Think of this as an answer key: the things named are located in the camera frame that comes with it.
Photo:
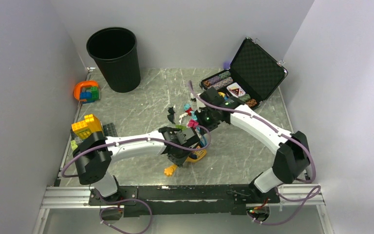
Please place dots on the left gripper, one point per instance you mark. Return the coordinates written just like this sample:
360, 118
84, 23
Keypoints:
178, 161

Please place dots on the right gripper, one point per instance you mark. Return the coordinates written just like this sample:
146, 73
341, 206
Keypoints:
199, 116

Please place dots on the yellow slotted scoop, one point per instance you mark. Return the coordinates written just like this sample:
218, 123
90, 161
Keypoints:
192, 157

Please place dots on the blue hand brush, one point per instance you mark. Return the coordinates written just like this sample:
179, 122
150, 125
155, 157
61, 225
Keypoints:
203, 141

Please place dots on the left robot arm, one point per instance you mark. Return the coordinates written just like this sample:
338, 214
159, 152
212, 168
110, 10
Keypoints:
95, 154

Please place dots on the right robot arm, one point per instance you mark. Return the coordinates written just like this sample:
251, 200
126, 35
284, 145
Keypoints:
292, 156

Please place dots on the red paper scrap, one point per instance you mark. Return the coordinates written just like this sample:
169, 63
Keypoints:
189, 111

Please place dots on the white scrap near brush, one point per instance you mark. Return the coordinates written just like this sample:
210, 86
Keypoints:
181, 117

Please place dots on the playing card deck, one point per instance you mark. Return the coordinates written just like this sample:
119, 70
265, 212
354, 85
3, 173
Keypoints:
236, 90

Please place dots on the black poker chip case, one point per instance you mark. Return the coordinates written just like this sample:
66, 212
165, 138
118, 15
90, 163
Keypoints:
254, 70

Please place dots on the yellow toy block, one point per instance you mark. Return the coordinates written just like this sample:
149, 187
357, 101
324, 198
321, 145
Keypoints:
83, 129

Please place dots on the blue and green toy blocks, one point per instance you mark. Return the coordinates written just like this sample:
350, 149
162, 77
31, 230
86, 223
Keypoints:
89, 94

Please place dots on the black plastic waste bin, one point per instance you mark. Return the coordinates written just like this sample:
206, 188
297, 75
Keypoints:
114, 51

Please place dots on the orange curved toy piece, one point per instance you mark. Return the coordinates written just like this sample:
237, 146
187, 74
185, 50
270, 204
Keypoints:
81, 85

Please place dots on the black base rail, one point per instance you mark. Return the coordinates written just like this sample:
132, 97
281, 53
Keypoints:
234, 199

